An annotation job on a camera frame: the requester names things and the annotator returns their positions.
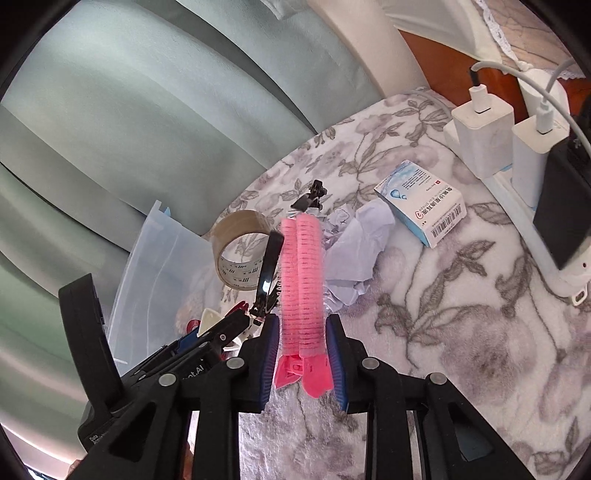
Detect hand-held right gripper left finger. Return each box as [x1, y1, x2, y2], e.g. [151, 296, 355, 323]
[99, 314, 281, 480]

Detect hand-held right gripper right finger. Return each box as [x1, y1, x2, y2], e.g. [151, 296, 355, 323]
[325, 314, 539, 480]

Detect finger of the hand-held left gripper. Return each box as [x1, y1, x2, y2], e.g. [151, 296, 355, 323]
[134, 336, 232, 384]
[198, 313, 260, 347]

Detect red hair claw clip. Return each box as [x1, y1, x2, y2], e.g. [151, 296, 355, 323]
[185, 299, 250, 335]

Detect clear plastic storage container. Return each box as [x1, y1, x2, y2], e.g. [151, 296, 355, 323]
[108, 199, 222, 370]

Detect pink hair roller clip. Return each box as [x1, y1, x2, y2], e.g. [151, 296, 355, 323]
[273, 218, 334, 400]

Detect long black hair clip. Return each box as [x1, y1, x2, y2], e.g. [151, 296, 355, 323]
[249, 180, 329, 324]

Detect white paper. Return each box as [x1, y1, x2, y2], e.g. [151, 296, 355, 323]
[323, 203, 397, 308]

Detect brown packing tape roll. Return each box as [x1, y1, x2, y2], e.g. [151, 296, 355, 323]
[211, 210, 273, 291]

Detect small blue white box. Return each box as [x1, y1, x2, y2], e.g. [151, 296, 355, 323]
[373, 159, 467, 249]

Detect pale green curtain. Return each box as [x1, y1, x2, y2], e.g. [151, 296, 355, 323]
[0, 0, 384, 444]

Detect white power strip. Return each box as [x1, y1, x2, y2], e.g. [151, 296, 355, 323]
[443, 152, 591, 308]

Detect white charger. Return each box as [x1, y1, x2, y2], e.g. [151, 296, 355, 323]
[512, 117, 571, 208]
[450, 85, 515, 179]

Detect black charger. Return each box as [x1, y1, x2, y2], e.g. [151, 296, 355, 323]
[533, 99, 591, 271]

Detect white plug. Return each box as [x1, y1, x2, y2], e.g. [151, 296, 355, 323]
[517, 69, 571, 125]

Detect white headboard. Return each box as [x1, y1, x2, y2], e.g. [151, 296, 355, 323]
[383, 0, 509, 58]

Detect beige quilted lace cover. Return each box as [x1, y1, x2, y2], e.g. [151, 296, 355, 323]
[475, 0, 583, 80]

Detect white charging cable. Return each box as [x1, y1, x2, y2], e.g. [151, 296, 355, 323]
[538, 55, 583, 134]
[468, 60, 550, 94]

